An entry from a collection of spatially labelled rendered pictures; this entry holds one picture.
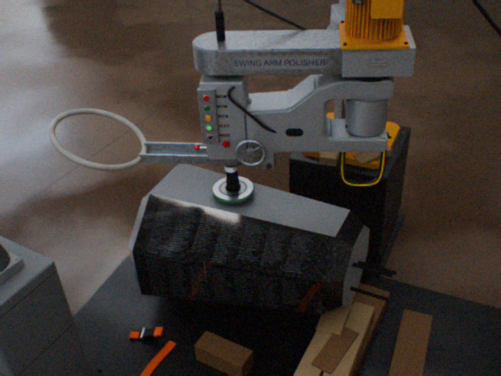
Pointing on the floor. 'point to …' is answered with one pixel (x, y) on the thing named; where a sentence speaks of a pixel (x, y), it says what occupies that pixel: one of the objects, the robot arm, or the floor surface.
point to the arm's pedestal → (37, 321)
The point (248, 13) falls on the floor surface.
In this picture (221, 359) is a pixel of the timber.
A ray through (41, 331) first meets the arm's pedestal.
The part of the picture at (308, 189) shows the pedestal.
